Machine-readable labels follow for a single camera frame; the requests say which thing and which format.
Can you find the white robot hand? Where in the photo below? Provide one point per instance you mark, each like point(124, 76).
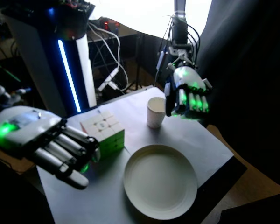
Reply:
point(186, 77)
point(25, 126)

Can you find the white paper cup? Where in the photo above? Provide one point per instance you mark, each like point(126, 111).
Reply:
point(155, 116)

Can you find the Rubik's cube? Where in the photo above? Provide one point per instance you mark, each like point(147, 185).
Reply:
point(100, 126)

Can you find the white paper plate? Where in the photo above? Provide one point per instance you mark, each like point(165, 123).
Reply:
point(158, 182)

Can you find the black curtain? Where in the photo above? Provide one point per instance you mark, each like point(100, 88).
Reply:
point(247, 70)

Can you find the white paper sheet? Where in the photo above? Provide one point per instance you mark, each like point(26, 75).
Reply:
point(95, 191)
point(189, 140)

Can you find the black metal rack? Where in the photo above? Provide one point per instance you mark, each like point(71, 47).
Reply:
point(130, 46)

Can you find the black column with blue light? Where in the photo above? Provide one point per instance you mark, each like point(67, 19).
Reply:
point(49, 58)

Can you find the white power strip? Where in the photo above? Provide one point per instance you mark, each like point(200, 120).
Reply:
point(107, 80)

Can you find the black box with red light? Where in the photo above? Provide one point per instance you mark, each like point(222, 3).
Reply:
point(109, 25)

